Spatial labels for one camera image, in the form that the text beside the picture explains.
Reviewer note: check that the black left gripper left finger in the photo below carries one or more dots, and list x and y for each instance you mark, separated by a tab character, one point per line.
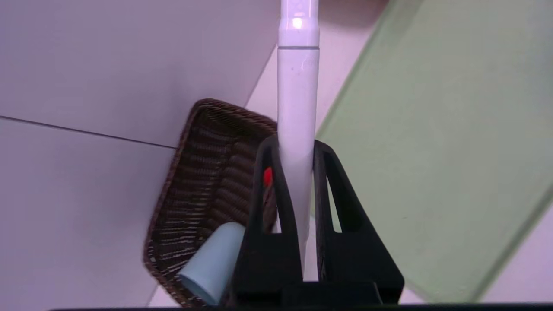
268	259

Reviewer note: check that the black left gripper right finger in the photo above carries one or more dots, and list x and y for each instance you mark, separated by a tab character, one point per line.
354	259

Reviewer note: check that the blue-grey plastic cup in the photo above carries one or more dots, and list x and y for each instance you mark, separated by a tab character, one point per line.
214	263

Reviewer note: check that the red rubber duck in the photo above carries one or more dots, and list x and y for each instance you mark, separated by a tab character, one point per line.
268	177

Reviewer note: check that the white marker pen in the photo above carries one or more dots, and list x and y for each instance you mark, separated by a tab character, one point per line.
298	108

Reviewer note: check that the dark brown wicker basket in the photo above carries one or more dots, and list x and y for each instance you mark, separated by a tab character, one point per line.
207	181

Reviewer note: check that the light green plastic tray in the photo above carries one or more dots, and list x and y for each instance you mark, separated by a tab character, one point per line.
432	151

